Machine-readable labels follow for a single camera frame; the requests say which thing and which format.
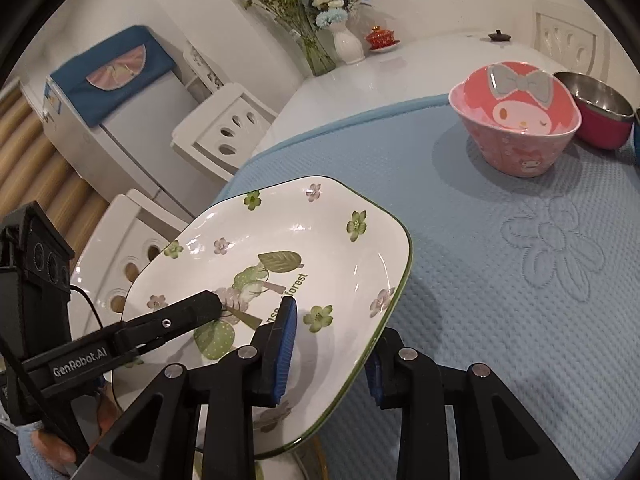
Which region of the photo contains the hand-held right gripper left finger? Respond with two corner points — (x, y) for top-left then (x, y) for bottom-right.
(75, 296), (299, 480)

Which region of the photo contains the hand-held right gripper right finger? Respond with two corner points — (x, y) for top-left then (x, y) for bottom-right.
(364, 327), (556, 480)

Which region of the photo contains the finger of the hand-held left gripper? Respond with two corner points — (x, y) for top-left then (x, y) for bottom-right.
(112, 290), (223, 358)

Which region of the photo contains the square floral plate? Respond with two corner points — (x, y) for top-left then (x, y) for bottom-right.
(111, 175), (414, 460)

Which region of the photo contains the round gold-rimmed plate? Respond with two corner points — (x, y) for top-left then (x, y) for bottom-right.
(192, 432), (331, 480)

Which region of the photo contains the pink cartoon bowl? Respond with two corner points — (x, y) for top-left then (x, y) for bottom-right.
(448, 61), (582, 177)

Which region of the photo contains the magenta steel bowl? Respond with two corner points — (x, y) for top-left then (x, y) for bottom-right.
(552, 71), (637, 151)

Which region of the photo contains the person's left forearm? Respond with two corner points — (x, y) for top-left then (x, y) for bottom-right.
(0, 420), (66, 480)

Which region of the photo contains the person's left hand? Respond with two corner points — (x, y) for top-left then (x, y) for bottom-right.
(31, 390), (121, 476)

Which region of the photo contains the white dining chair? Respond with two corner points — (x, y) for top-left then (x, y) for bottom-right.
(532, 0), (612, 81)
(170, 83), (278, 182)
(69, 189), (191, 356)

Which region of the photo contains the light blue table mat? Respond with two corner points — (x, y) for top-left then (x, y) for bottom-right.
(215, 94), (640, 480)

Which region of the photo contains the beige ribbed curtain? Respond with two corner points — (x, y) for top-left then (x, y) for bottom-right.
(0, 77), (111, 211)

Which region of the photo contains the white refrigerator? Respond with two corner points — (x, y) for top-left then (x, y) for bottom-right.
(42, 67), (201, 221)

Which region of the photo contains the blue refrigerator cover cloth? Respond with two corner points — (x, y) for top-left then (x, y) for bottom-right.
(49, 25), (177, 128)

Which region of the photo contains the white storage rack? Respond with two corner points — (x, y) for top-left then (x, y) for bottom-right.
(182, 42), (226, 93)

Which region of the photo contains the glass vase with dried flowers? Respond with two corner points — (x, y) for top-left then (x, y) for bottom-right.
(221, 0), (337, 77)

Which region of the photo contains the white vase with blue flowers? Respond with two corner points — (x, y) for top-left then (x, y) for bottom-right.
(295, 0), (377, 65)

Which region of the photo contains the red teacup with saucer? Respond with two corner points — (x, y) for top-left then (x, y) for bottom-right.
(365, 25), (401, 53)

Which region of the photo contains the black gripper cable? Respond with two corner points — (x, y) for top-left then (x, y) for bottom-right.
(67, 285), (108, 333)

